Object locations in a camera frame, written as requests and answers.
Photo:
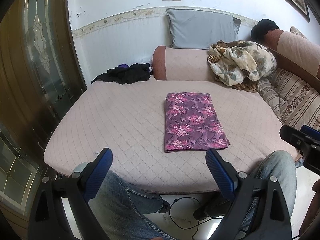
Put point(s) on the black garment on headboard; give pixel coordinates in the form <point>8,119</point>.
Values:
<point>262,28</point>

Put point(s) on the pink quilted bed mattress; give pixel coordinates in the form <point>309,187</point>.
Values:
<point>159,131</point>

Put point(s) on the person's right hand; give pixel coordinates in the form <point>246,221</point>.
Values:
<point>312,210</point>

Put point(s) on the black clothes pile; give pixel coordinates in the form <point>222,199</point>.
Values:
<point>129,75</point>

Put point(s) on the purple floral long-sleeve shirt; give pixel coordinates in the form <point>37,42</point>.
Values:
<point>191,123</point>

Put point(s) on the person's left jeans leg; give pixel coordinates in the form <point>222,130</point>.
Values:
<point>120,209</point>

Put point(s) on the grey pillow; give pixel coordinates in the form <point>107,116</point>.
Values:
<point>198,29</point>

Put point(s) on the pink padded headboard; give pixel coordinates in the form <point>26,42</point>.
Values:
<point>295,54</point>

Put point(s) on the person's right jeans leg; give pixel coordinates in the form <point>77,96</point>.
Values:
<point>253,206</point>

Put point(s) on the cream floral blanket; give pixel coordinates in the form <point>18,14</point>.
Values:
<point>240,64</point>

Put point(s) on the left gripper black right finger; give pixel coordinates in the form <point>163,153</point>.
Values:
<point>271,218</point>

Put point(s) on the pink cylindrical bolster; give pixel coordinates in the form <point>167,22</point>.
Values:
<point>175,64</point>

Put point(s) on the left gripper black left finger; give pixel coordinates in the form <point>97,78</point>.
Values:
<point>48,219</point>

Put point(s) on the striped floral quilt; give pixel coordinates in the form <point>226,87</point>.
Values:
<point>294,102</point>

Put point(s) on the wooden glass-panel door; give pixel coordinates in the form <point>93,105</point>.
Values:
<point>40,81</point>

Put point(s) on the person's jeans leg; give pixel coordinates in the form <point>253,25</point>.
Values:
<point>120,209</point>
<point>253,206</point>

